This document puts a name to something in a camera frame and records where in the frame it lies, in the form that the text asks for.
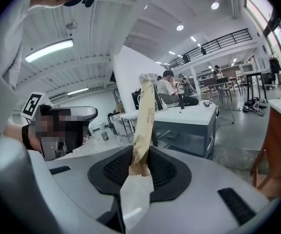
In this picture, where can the black wrist band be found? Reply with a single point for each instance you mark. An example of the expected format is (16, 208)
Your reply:
(25, 135)

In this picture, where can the black cylinder bottle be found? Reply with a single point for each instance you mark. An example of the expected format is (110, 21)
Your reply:
(181, 102)

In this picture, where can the round ceiling lamp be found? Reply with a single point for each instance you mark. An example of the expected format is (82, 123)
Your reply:
(180, 27)
(215, 5)

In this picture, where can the brown paper packet item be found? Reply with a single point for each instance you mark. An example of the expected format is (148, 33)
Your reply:
(144, 121)

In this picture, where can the white partition panel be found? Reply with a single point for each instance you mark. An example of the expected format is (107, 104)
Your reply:
(133, 74)

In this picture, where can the person's white shirt torso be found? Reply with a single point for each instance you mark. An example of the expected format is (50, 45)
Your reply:
(8, 45)

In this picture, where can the person's left hand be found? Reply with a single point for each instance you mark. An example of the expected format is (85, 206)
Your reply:
(35, 144)

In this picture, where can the wooden cabinet white top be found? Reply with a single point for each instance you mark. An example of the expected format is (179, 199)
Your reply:
(280, 142)

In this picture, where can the tall black bar table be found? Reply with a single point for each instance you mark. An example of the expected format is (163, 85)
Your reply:
(256, 82)

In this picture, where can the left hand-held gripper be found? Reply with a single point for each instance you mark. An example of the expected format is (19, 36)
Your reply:
(81, 112)

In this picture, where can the coat rack with dark clothes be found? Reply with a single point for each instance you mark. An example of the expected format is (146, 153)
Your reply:
(275, 66)

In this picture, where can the black balcony railing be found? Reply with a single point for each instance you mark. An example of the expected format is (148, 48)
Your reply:
(215, 43)

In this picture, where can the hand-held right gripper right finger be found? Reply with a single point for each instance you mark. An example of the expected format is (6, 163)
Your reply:
(203, 191)

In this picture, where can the white top grey frame table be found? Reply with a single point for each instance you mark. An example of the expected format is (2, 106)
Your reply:
(191, 117)

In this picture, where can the white shelf unit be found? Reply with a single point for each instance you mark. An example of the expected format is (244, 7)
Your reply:
(252, 66)

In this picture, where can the small grey waste bin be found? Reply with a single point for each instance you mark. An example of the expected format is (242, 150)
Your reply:
(104, 136)

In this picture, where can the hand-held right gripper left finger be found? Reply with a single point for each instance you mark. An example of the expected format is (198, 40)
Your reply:
(77, 179)

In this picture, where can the long ceiling tube light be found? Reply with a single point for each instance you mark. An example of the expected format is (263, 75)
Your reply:
(78, 91)
(49, 50)

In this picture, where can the marble top side table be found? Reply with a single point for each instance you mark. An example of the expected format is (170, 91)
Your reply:
(123, 121)

